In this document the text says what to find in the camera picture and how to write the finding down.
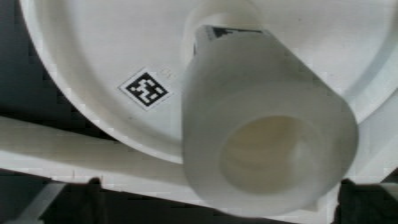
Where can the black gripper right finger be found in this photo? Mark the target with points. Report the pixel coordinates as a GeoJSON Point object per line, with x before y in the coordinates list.
{"type": "Point", "coordinates": [367, 204]}

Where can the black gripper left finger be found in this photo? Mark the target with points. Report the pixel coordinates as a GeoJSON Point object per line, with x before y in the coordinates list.
{"type": "Point", "coordinates": [68, 204]}

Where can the white cylindrical table leg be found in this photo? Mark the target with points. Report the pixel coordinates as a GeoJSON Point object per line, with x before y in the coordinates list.
{"type": "Point", "coordinates": [271, 132]}

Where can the white round table top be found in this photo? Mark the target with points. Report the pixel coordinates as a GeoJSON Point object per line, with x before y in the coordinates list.
{"type": "Point", "coordinates": [116, 46]}

